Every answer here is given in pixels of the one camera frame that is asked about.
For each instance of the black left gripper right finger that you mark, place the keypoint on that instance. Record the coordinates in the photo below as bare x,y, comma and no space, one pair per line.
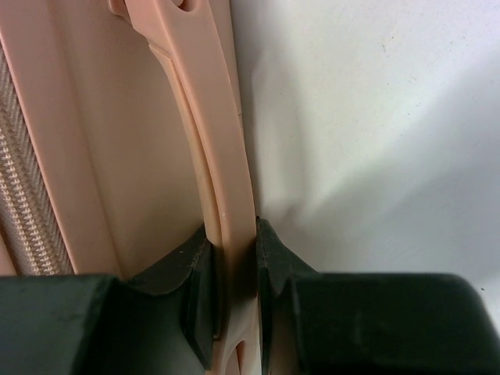
367,323

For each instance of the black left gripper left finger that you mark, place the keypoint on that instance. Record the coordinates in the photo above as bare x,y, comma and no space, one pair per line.
159,322

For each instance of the pink hard-shell suitcase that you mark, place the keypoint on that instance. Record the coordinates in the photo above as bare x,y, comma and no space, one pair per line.
121,136

